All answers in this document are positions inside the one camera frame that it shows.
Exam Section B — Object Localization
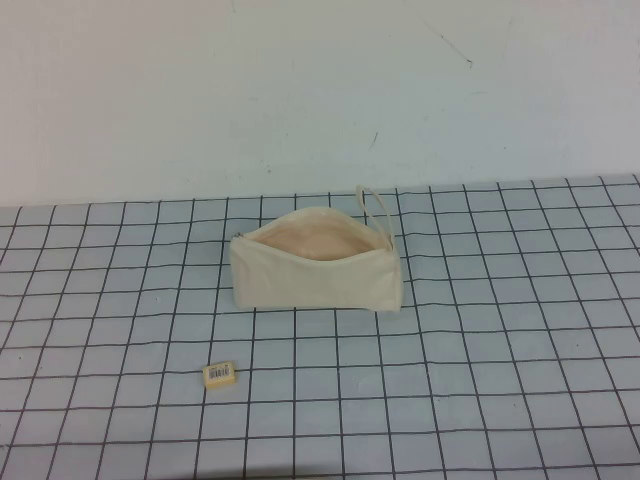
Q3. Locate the yellow eraser with barcode label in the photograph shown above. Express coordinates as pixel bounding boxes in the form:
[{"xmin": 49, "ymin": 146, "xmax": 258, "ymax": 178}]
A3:
[{"xmin": 201, "ymin": 363, "xmax": 237, "ymax": 392}]

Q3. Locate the blue grid-pattern tablecloth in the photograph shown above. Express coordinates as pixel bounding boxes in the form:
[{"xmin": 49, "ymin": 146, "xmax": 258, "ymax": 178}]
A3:
[{"xmin": 0, "ymin": 173, "xmax": 640, "ymax": 480}]

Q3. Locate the cream fabric pencil case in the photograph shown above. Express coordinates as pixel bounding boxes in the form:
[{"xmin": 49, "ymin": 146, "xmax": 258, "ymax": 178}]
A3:
[{"xmin": 228, "ymin": 184, "xmax": 403, "ymax": 315}]

